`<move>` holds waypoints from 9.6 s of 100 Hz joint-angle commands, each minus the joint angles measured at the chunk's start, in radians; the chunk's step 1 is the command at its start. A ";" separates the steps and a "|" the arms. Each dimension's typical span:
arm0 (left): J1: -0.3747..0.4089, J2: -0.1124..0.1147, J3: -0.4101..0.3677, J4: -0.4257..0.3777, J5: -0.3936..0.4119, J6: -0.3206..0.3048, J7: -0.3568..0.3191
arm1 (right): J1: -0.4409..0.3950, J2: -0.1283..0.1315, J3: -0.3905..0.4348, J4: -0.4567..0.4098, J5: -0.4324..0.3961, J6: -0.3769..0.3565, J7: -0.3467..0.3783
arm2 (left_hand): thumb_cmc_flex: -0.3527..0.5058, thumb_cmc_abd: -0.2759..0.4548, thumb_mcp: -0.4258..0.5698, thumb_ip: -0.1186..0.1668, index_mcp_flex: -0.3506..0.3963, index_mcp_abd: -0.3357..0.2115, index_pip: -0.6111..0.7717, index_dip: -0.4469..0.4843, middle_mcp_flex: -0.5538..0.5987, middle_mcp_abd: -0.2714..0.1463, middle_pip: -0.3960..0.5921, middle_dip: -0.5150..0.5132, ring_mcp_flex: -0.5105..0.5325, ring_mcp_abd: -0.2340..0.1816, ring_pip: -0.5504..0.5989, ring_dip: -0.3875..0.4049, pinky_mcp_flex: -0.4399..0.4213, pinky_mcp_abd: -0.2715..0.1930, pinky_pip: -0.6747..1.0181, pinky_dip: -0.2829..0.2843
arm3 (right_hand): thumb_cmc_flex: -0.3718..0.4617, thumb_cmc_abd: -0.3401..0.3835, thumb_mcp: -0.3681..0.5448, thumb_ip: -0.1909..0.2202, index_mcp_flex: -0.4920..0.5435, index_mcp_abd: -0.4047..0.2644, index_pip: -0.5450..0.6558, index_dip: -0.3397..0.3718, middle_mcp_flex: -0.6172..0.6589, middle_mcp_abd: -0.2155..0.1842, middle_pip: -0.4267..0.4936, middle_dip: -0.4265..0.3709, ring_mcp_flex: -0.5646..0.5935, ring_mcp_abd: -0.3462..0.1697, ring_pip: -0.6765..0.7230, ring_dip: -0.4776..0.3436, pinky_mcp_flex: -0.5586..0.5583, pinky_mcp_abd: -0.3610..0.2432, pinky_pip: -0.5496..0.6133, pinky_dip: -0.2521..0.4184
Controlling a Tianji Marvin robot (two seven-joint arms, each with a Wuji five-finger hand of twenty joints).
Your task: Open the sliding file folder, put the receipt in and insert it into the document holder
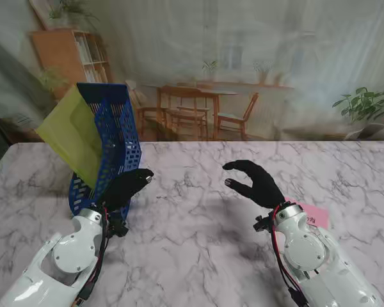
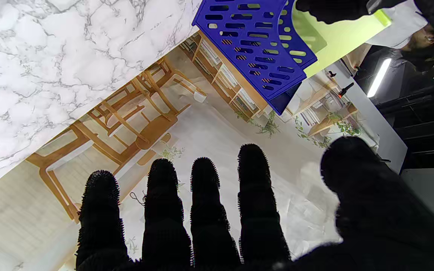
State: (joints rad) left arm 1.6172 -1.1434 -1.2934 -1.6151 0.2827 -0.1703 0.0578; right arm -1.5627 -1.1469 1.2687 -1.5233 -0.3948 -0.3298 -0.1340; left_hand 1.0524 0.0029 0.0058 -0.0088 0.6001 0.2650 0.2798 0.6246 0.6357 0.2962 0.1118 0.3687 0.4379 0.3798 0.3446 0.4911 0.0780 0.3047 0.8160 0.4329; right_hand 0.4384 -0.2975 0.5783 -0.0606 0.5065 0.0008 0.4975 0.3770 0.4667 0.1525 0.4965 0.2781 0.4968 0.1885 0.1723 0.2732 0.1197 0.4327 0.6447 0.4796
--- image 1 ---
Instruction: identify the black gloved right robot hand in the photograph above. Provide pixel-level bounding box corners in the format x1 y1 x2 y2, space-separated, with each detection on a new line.
222 159 286 209

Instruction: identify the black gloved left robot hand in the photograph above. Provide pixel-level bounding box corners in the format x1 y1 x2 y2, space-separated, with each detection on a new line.
100 168 155 221

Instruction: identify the pink paper receipt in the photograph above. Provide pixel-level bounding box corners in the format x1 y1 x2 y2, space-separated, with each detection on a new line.
283 197 330 230

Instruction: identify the yellow-green translucent file folder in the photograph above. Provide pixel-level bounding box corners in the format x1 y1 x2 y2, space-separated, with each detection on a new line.
35 86 100 190

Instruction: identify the blue perforated plastic file rack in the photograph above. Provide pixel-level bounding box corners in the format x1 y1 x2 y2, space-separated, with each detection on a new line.
69 82 143 224

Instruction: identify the printed room scene backdrop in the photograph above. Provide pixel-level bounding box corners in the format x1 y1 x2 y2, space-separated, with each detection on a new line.
0 0 384 143

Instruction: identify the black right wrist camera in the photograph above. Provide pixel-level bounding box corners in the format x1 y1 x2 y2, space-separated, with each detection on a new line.
253 214 276 233

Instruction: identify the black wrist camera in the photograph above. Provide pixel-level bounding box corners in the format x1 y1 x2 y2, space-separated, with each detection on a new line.
253 214 276 233
107 213 129 238

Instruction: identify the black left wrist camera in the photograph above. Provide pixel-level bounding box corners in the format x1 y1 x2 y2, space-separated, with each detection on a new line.
107 213 129 238

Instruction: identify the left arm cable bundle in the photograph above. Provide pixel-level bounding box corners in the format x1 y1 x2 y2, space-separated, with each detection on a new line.
73 207 112 304

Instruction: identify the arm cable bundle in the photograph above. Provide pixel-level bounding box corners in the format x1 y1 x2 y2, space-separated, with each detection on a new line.
270 206 308 307
73 207 112 304

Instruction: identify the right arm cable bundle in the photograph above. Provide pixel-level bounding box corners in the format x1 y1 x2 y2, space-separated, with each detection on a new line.
270 206 308 307

